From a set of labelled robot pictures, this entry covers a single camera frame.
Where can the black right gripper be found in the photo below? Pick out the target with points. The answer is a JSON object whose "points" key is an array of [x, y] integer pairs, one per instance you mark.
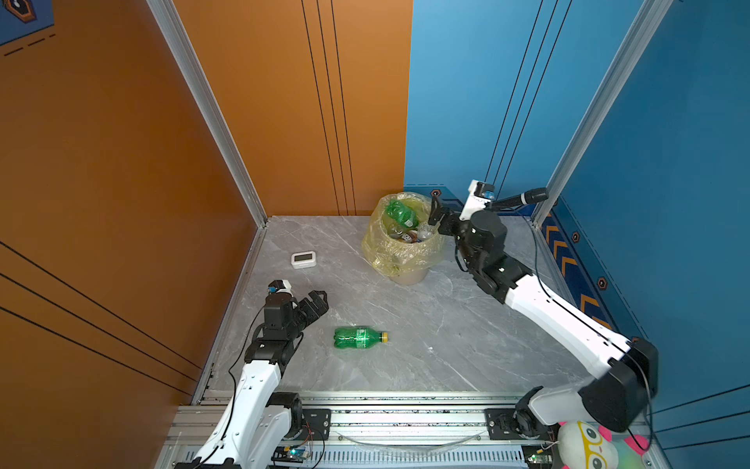
{"points": [[436, 215]]}

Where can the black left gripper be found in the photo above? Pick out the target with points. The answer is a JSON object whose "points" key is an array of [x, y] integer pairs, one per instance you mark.
{"points": [[319, 306]]}

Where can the green bottle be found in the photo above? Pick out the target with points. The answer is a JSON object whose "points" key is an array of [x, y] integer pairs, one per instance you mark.
{"points": [[359, 338], [403, 215]]}

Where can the brown drink bottle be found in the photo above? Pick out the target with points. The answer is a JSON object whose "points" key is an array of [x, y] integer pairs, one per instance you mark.
{"points": [[410, 237]]}

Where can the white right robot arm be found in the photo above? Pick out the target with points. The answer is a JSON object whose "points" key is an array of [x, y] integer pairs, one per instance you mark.
{"points": [[623, 373]]}

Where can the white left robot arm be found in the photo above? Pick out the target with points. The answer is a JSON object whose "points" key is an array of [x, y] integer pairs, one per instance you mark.
{"points": [[259, 417]]}

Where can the yellow plastic bin liner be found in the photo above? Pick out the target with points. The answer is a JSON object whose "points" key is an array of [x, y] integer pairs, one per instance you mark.
{"points": [[375, 244]]}

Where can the beige bin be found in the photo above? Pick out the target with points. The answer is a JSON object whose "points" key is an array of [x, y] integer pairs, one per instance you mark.
{"points": [[409, 263]]}

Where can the white digital clock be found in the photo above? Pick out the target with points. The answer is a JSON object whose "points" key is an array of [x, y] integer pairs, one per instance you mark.
{"points": [[303, 260]]}

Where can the black microphone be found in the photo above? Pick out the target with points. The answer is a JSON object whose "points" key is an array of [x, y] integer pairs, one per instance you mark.
{"points": [[530, 197]]}

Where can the green circuit board left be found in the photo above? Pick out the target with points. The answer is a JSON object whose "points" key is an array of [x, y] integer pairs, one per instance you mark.
{"points": [[293, 455]]}

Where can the green circuit board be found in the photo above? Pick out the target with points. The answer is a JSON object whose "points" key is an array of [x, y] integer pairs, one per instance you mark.
{"points": [[293, 455], [538, 459]]}

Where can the green circuit board right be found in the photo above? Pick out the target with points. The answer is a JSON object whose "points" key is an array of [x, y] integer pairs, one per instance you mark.
{"points": [[538, 459]]}

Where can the plush toy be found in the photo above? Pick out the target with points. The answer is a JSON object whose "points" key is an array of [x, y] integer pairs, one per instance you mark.
{"points": [[583, 445]]}

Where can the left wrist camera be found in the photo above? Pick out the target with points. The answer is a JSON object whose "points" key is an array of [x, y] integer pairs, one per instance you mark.
{"points": [[280, 286]]}

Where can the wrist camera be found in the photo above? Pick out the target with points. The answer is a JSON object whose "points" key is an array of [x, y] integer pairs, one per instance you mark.
{"points": [[280, 286], [480, 194]]}

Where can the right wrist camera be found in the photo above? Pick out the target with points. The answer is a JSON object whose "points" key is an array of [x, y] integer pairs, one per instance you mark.
{"points": [[480, 194]]}

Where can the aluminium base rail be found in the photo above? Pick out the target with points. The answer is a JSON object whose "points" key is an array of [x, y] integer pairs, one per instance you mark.
{"points": [[365, 426]]}

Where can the aluminium corner post right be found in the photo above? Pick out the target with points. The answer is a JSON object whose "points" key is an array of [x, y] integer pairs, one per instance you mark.
{"points": [[631, 49]]}

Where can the aluminium corner post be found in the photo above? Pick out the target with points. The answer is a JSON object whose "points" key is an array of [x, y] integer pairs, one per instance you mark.
{"points": [[175, 34], [631, 49]]}

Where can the aluminium corner post left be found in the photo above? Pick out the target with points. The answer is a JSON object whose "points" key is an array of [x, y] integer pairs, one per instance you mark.
{"points": [[175, 34]]}

